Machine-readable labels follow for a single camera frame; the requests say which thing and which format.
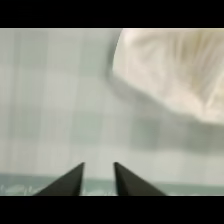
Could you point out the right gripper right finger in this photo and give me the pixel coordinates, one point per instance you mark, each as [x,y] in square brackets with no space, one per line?
[130,184]

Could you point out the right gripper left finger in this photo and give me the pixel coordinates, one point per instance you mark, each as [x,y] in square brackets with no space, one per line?
[68,184]

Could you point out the white T-shirt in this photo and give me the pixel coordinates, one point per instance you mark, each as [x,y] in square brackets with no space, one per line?
[173,66]

